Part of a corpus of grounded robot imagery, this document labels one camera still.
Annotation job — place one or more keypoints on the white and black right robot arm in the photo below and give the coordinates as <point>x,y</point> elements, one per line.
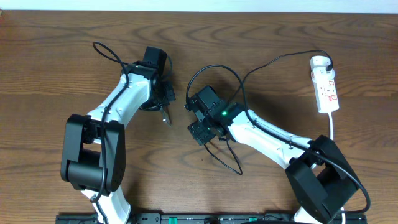
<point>319,174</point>

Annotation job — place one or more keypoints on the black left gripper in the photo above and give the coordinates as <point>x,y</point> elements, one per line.
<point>171,95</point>

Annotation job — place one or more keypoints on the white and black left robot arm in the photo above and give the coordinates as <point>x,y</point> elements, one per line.
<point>94,147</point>

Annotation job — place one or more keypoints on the white power strip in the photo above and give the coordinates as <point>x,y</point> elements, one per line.
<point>325,90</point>

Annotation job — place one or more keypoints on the white charger plug adapter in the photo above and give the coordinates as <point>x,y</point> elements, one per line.
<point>321,61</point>

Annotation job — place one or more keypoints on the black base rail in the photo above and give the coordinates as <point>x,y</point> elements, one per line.
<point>156,218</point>

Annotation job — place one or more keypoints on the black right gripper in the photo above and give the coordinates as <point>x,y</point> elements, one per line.
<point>198,133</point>

